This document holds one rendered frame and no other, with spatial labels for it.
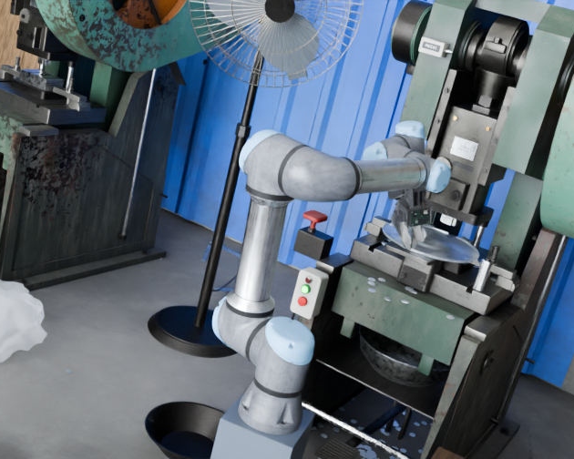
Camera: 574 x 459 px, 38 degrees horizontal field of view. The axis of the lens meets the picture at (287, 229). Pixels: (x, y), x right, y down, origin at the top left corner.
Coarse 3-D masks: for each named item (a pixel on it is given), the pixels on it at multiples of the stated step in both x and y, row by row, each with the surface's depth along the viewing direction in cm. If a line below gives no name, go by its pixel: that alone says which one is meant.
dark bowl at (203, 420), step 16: (160, 416) 258; (176, 416) 261; (192, 416) 263; (208, 416) 264; (160, 432) 255; (176, 432) 259; (192, 432) 262; (208, 432) 262; (160, 448) 243; (176, 448) 251; (192, 448) 253; (208, 448) 255
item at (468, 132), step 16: (464, 112) 236; (480, 112) 238; (496, 112) 238; (448, 128) 239; (464, 128) 237; (480, 128) 234; (448, 144) 240; (464, 144) 237; (480, 144) 235; (448, 160) 240; (464, 160) 238; (480, 160) 236; (464, 176) 239; (432, 192) 241; (448, 192) 239; (464, 192) 237; (480, 192) 241; (464, 208) 240; (480, 208) 247
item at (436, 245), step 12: (384, 228) 245; (432, 228) 256; (396, 240) 236; (432, 240) 242; (444, 240) 245; (456, 240) 250; (420, 252) 229; (432, 252) 233; (444, 252) 236; (456, 252) 239; (468, 252) 242
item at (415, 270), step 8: (392, 248) 230; (400, 248) 231; (408, 256) 228; (416, 256) 227; (424, 256) 229; (408, 264) 241; (416, 264) 240; (424, 264) 239; (432, 264) 238; (440, 264) 242; (400, 272) 243; (408, 272) 242; (416, 272) 241; (424, 272) 239; (432, 272) 239; (400, 280) 244; (408, 280) 242; (416, 280) 241; (424, 280) 240; (416, 288) 241; (424, 288) 240
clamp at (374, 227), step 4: (376, 216) 265; (380, 216) 266; (372, 220) 263; (376, 220) 262; (380, 220) 262; (384, 220) 262; (388, 220) 263; (368, 224) 263; (372, 224) 262; (376, 224) 262; (380, 224) 262; (364, 228) 264; (368, 228) 263; (372, 228) 262; (376, 228) 262; (380, 228) 261; (372, 232) 263; (376, 232) 262; (380, 232) 262
